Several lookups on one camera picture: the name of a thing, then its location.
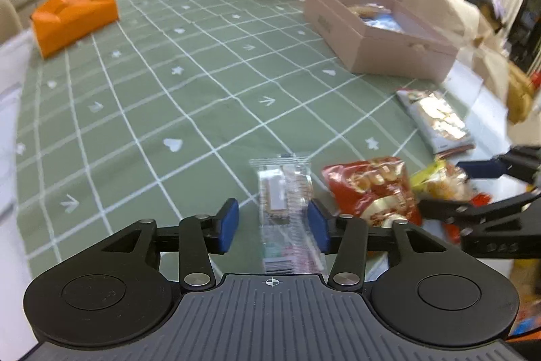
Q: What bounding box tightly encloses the beige sofa armchair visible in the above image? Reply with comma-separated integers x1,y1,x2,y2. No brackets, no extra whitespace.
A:
397,0,531,124

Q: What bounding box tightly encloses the clear silver snack packet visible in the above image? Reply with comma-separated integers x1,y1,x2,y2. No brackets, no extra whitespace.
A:
250,154,326,276

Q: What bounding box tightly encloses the red quail eggs packet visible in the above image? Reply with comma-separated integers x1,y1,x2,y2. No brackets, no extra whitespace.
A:
322,157,422,227

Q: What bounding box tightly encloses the pink storage box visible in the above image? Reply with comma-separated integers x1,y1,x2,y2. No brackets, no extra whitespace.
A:
304,0,457,83

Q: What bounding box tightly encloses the yellow red snack packet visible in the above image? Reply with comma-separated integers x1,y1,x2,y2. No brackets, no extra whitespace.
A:
409,159,492,225

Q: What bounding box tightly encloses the green grid tablecloth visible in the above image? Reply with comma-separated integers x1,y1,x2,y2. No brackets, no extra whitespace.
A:
16,0,479,277

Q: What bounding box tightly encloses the white brown biscuit packet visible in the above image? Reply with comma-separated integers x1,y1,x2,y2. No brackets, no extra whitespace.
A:
395,89,475,158

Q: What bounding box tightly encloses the dark-haired plush doll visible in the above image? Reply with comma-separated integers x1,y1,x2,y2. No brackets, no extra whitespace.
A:
465,0,505,34

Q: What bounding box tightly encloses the orange tissue box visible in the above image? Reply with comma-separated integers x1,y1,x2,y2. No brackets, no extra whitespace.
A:
30,0,119,59

